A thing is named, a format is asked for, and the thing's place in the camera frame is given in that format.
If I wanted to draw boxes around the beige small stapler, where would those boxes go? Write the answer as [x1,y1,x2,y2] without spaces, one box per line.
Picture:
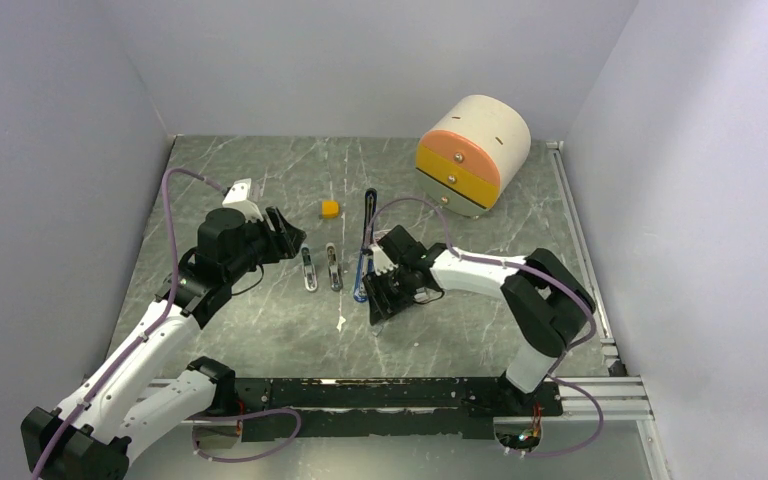
[326,242,343,292]

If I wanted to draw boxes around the orange cube block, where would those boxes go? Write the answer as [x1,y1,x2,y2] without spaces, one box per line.
[320,200,341,219]

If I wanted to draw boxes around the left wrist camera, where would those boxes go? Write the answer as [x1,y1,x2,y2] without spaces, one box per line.
[222,178,264,222]

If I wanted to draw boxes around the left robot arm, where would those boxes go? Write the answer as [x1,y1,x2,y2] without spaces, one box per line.
[20,207,307,479]

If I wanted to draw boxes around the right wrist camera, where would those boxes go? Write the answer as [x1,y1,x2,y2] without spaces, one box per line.
[369,244,397,276]

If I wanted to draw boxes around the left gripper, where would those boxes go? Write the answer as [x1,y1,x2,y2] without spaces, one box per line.
[224,205,306,282]

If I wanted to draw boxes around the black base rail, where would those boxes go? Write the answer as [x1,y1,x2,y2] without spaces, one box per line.
[235,377,564,442]

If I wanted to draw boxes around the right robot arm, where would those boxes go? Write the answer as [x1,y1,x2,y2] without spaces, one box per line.
[363,226,596,414]

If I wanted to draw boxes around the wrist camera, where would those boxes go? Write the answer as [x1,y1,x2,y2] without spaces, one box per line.
[222,178,264,222]
[369,244,397,276]

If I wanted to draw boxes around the light blue small stapler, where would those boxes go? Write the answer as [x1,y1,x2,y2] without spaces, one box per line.
[300,243,318,292]

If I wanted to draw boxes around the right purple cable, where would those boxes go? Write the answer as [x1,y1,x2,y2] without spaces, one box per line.
[360,197,605,460]

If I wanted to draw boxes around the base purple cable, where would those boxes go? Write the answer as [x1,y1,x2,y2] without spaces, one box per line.
[190,405,303,464]

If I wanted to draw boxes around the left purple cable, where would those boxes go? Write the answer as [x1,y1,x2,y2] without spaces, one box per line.
[29,168,230,480]

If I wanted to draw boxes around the cream round drawer cabinet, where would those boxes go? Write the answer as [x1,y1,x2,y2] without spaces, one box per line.
[415,94,532,217]

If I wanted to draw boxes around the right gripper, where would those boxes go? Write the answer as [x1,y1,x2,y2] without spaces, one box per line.
[362,263,415,325]

